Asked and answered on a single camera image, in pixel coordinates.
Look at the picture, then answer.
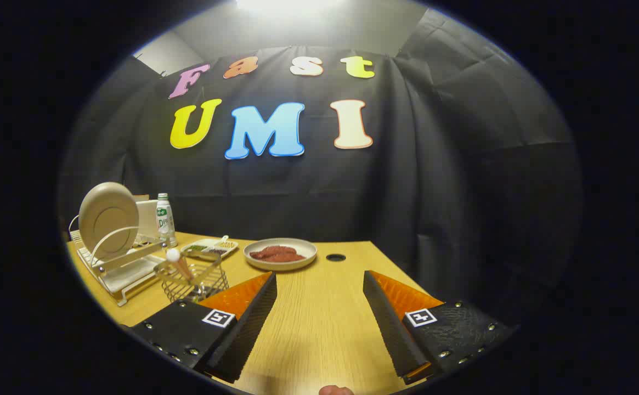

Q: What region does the beige round plate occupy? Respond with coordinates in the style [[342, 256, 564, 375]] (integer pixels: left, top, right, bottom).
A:
[[78, 182, 140, 261]]

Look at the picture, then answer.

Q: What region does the white bottle with green label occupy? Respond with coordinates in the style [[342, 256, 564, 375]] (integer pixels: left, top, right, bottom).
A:
[[156, 193, 178, 248]]

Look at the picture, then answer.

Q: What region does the white toaster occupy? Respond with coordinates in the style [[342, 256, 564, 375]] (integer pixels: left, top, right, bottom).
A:
[[133, 199, 161, 239]]

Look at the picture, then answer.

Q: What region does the metal wire basket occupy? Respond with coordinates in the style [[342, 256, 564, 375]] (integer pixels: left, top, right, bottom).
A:
[[154, 253, 230, 303]]

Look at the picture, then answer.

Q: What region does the black backdrop cloth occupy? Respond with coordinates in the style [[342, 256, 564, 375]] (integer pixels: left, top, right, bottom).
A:
[[59, 8, 583, 308]]

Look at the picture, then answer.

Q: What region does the white divided tray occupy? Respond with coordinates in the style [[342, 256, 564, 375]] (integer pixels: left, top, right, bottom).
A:
[[181, 236, 239, 261]]

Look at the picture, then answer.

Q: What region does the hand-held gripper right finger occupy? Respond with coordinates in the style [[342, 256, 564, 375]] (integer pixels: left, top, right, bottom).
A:
[[363, 270, 517, 386]]

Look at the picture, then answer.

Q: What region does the spoon with checked handle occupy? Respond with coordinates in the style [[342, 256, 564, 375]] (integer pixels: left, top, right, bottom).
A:
[[166, 249, 194, 283]]

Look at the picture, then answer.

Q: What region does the beige plate with meat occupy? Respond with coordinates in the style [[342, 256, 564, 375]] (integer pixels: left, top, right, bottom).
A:
[[244, 238, 318, 271]]

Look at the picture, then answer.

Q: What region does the white wire dish rack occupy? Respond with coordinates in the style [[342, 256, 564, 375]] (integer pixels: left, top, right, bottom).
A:
[[69, 211, 169, 307]]

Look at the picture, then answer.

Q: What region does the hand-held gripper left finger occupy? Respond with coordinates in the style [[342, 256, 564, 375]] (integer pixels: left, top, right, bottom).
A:
[[119, 270, 278, 385]]

